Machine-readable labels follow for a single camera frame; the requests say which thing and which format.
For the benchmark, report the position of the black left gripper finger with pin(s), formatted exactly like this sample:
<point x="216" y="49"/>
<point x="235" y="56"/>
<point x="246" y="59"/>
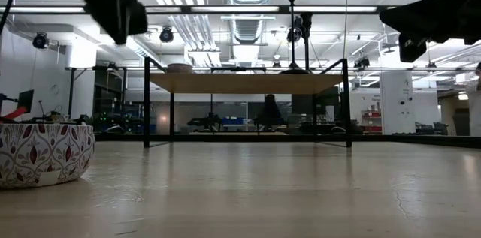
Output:
<point x="112" y="28"/>

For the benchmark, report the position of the black background robot arm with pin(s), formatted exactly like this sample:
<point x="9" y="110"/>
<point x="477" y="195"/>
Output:
<point x="206" y="121"/>

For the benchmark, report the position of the red storage shelf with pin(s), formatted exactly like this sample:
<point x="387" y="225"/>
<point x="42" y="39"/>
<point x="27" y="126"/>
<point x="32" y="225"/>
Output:
<point x="372" y="114"/>

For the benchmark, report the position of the black ceiling spotlight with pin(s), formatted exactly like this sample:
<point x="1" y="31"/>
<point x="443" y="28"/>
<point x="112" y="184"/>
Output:
<point x="361" y="62"/>
<point x="166" y="35"/>
<point x="40" y="41"/>
<point x="294" y="35"/>

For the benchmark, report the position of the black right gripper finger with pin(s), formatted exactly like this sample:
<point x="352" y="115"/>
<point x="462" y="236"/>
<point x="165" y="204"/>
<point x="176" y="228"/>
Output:
<point x="407" y="18"/>

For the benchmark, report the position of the blue storage bin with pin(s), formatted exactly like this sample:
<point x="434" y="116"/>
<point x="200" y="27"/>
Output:
<point x="233" y="121"/>

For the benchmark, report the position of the wooden shelf with black legs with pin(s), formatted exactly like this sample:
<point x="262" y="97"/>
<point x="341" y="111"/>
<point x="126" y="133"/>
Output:
<point x="244" y="83"/>

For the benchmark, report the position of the silver ceiling air duct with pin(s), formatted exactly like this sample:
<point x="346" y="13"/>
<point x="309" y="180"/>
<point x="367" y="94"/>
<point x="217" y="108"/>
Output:
<point x="246" y="28"/>

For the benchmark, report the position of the black computer monitor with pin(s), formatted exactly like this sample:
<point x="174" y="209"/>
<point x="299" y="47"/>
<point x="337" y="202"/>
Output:
<point x="25" y="101"/>

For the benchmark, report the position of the black overhead bar with lights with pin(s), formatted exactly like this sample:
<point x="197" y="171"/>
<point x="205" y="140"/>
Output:
<point x="169" y="9"/>

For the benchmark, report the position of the black metal rig frame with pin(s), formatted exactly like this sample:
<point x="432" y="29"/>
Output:
<point x="263" y="137"/>

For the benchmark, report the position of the black office chair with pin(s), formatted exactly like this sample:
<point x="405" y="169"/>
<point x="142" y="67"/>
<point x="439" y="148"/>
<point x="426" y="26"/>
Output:
<point x="270" y="112"/>

